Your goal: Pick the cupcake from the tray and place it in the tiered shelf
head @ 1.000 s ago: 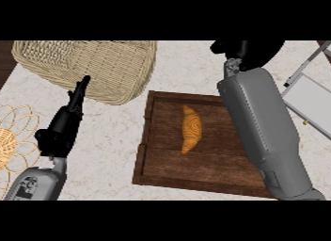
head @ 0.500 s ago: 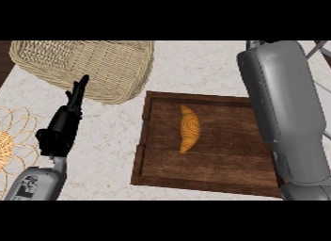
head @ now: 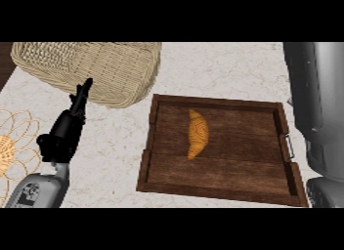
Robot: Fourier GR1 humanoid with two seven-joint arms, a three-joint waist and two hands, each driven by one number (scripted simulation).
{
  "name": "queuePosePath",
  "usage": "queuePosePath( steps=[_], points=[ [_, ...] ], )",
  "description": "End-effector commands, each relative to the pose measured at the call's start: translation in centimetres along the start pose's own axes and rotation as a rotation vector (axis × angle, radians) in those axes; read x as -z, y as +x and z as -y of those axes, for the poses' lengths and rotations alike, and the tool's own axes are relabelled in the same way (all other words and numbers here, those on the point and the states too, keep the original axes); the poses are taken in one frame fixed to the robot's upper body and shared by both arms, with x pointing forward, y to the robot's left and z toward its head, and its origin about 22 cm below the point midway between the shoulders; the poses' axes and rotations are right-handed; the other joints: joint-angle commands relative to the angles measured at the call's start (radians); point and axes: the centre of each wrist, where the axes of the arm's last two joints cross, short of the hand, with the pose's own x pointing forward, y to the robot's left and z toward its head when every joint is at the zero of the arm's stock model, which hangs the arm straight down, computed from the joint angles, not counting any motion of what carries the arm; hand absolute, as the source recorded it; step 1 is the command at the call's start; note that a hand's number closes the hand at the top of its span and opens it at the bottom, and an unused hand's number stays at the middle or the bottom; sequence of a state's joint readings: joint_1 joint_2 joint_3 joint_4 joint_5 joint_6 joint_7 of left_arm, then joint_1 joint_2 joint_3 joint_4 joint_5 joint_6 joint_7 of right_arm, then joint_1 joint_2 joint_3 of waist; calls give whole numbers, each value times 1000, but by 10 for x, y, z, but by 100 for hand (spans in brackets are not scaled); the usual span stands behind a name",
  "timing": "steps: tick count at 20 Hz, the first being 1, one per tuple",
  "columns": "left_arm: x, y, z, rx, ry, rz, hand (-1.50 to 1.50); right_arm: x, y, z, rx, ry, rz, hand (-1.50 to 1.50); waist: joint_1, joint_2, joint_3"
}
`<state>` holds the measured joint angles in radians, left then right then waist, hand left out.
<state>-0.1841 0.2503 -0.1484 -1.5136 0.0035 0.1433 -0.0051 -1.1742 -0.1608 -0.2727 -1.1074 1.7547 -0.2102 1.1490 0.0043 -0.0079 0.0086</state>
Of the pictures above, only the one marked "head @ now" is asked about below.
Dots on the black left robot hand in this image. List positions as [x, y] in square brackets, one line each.
[65, 133]

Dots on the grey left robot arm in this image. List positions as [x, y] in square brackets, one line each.
[38, 190]

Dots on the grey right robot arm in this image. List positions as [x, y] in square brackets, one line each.
[327, 123]

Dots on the brown wooden tray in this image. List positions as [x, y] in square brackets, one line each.
[223, 153]

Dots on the woven flower-shaped placemat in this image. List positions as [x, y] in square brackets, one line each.
[4, 153]

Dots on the pale wicker basket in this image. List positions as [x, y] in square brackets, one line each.
[91, 70]

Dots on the orange croissant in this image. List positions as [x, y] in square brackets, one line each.
[198, 134]

